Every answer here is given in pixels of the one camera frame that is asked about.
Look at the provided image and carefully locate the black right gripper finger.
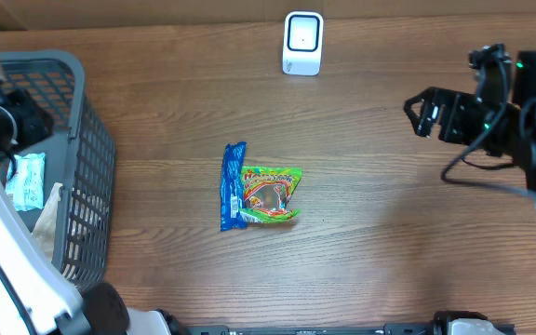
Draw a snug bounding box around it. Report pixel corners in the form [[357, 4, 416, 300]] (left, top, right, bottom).
[[407, 111, 437, 138], [403, 87, 435, 121]]

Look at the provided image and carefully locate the light teal snack packet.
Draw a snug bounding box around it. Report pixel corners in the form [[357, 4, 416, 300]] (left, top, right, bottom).
[[5, 153, 46, 211]]

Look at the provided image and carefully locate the beige snack bag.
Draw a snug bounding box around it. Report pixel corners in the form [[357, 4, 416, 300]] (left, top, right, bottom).
[[32, 182, 63, 261]]

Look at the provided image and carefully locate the green gummy candy bag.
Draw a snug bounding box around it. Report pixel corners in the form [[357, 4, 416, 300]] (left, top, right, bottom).
[[240, 166, 302, 224]]

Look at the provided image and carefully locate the blue cookie packet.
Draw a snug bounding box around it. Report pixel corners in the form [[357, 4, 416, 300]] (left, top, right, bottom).
[[220, 141, 247, 232]]

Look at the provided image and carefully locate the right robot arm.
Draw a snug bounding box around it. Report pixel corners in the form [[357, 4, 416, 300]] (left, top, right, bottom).
[[403, 44, 536, 207]]

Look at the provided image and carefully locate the white barcode scanner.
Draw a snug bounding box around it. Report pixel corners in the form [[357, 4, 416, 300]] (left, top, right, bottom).
[[282, 11, 324, 76]]

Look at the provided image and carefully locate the grey plastic laundry basket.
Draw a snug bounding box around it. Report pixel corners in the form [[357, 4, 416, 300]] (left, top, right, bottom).
[[0, 49, 116, 311]]

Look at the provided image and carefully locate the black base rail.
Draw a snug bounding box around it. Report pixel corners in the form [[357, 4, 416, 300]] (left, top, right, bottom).
[[182, 311, 516, 335]]

